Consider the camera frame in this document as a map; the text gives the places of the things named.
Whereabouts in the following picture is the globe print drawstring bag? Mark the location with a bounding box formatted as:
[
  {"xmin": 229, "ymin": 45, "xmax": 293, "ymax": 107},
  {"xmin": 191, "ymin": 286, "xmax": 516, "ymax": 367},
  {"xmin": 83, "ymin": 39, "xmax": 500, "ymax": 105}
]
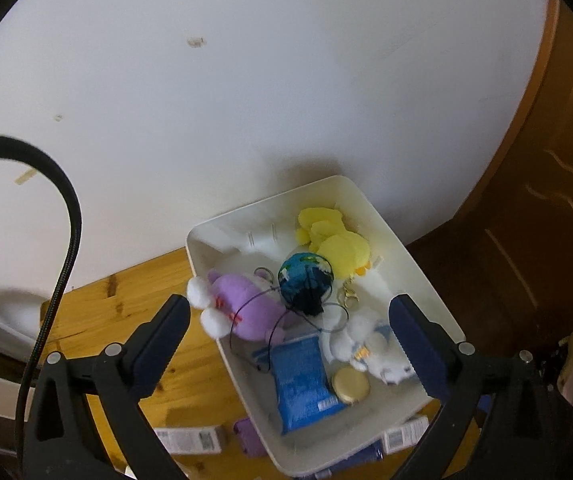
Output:
[{"xmin": 277, "ymin": 252, "xmax": 335, "ymax": 317}]

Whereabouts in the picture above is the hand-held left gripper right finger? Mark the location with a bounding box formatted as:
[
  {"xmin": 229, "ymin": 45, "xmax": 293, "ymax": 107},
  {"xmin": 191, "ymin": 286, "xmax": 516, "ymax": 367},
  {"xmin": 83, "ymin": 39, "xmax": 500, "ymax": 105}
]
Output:
[{"xmin": 388, "ymin": 294, "xmax": 565, "ymax": 480}]

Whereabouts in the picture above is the white plush toy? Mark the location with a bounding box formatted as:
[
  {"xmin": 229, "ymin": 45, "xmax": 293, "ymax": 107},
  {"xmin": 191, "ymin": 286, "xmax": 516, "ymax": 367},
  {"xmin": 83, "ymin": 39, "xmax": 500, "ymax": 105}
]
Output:
[{"xmin": 319, "ymin": 307, "xmax": 417, "ymax": 386}]

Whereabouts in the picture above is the blue plastic packet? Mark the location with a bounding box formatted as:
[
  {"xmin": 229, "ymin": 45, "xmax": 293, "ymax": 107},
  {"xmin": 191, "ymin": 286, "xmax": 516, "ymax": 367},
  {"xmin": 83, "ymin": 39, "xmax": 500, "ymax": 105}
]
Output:
[{"xmin": 254, "ymin": 335, "xmax": 347, "ymax": 436}]

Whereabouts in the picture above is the white plastic storage bin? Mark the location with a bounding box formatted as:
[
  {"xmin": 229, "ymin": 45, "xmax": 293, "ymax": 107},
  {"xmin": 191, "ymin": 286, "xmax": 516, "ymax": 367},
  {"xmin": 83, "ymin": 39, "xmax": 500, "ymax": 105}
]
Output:
[{"xmin": 185, "ymin": 175, "xmax": 467, "ymax": 478}]

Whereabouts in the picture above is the brown wooden door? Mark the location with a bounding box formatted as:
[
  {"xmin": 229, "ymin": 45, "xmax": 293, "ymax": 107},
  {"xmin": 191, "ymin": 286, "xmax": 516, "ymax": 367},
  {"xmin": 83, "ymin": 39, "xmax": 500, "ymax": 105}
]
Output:
[{"xmin": 407, "ymin": 0, "xmax": 573, "ymax": 461}]

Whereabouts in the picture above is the yellow plush toy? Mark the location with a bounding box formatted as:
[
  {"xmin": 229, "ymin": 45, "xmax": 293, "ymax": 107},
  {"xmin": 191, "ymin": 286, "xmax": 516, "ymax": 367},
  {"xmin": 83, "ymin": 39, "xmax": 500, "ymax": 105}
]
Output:
[{"xmin": 297, "ymin": 206, "xmax": 372, "ymax": 278}]

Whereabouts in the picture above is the dark blue tissue pack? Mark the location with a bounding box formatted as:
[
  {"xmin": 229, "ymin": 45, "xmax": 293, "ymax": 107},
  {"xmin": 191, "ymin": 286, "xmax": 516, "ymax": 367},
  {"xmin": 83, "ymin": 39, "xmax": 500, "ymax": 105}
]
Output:
[{"xmin": 317, "ymin": 440, "xmax": 385, "ymax": 480}]

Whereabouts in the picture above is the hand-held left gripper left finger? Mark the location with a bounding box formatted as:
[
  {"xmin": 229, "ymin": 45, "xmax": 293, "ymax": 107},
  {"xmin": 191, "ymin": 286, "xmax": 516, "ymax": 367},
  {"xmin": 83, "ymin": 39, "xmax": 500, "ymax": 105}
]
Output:
[{"xmin": 24, "ymin": 294, "xmax": 192, "ymax": 480}]

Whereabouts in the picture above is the round beige compact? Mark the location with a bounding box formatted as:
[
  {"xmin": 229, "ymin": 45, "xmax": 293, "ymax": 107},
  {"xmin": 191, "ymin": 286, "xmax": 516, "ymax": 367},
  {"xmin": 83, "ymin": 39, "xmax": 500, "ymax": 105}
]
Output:
[{"xmin": 331, "ymin": 366, "xmax": 371, "ymax": 405}]

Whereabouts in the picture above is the black braided cable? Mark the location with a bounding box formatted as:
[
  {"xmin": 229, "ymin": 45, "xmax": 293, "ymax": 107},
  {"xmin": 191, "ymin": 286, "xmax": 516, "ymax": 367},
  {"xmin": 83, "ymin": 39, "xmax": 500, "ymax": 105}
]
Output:
[{"xmin": 0, "ymin": 134, "xmax": 84, "ymax": 461}]

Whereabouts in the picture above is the purple plush toy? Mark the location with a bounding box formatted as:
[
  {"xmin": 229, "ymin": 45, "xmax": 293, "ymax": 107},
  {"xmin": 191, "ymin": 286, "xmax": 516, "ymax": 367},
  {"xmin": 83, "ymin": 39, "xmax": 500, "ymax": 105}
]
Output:
[{"xmin": 186, "ymin": 269, "xmax": 300, "ymax": 343}]

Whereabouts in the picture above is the purple tin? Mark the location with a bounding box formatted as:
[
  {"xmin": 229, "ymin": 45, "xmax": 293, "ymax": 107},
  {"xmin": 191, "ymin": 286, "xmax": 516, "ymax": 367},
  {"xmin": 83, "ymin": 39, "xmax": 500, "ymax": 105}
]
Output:
[{"xmin": 233, "ymin": 417, "xmax": 270, "ymax": 458}]

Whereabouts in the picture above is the small white barcode box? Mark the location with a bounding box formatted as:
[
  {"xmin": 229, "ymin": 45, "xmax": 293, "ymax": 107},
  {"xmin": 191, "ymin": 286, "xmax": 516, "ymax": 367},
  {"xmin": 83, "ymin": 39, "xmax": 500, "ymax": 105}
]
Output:
[{"xmin": 383, "ymin": 414, "xmax": 431, "ymax": 455}]

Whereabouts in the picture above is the white box with grey print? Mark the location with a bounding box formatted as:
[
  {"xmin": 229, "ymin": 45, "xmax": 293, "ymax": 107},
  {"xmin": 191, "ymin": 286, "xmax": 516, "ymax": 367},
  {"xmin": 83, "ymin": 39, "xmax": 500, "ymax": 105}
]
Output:
[{"xmin": 154, "ymin": 425, "xmax": 224, "ymax": 456}]

